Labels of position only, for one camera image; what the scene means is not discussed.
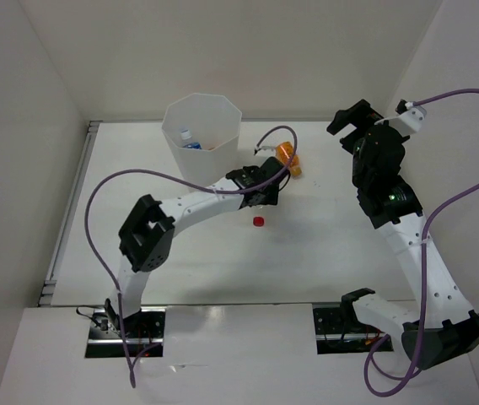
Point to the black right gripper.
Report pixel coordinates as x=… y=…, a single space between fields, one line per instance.
x=361 y=114

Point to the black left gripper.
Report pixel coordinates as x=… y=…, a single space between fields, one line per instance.
x=271 y=197

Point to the red label clear water bottle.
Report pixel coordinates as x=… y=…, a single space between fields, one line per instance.
x=257 y=214

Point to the orange juice bottle patterned label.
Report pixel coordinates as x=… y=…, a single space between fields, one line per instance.
x=284 y=153

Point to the blue label Pocari Sweat bottle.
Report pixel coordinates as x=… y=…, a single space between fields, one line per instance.
x=188 y=141

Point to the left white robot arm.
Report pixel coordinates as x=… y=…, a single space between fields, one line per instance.
x=149 y=229

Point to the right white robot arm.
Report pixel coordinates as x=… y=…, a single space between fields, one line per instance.
x=446 y=325

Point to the white octagonal bin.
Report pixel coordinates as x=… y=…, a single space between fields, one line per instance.
x=214 y=121

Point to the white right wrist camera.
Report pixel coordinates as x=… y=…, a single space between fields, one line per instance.
x=408 y=120

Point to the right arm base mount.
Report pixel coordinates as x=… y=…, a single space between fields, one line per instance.
x=334 y=336

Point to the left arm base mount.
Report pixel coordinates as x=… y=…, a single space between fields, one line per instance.
x=144 y=334

